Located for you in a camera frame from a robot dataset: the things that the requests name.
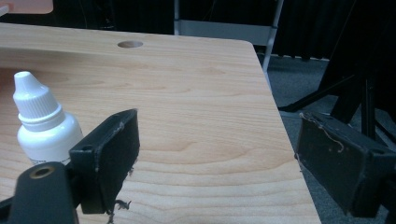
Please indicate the black tripod stand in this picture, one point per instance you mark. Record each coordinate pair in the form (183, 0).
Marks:
(351, 87)

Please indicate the black curtain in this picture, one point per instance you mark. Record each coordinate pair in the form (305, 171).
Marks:
(314, 28)

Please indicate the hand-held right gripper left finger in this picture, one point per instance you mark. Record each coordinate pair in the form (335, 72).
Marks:
(109, 161)

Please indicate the grey metal stand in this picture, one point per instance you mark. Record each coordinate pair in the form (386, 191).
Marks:
(224, 29)

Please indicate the white dropper bottle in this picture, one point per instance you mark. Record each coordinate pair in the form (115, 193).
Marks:
(43, 121)

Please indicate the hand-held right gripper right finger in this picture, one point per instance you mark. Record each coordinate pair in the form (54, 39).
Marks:
(336, 165)

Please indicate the pale wooden board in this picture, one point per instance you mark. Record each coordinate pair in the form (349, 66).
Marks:
(29, 6)

